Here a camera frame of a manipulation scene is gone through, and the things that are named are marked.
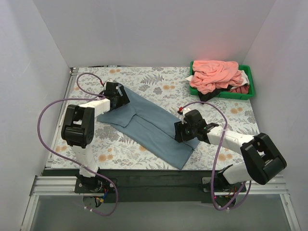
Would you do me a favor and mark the blue-grey t shirt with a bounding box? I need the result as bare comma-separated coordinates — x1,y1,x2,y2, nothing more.
97,88,199,169

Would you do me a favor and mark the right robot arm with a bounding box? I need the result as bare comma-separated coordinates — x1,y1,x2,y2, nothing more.
174,108,287,191

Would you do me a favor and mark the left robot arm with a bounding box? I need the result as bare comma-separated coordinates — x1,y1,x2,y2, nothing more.
61,82,129,193

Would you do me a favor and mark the black t shirt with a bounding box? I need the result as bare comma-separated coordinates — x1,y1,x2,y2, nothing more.
198,85,232,102

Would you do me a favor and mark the pink t shirt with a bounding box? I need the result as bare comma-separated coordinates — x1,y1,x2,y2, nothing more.
190,60,244,94

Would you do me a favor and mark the dark red t shirt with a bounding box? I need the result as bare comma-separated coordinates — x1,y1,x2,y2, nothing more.
229,85,250,94

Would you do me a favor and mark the green plastic bin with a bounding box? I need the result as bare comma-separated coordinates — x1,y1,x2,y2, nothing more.
189,61,255,100

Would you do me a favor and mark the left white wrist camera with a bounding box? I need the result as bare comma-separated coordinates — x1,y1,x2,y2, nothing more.
100,78,113,87

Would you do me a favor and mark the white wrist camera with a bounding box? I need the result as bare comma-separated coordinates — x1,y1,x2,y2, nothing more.
100,78,113,87
178,107,191,124

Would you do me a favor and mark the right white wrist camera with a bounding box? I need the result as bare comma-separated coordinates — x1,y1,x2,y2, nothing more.
178,107,191,124

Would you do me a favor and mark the aluminium rail frame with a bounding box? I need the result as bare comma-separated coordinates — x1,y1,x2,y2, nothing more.
21,67,301,231

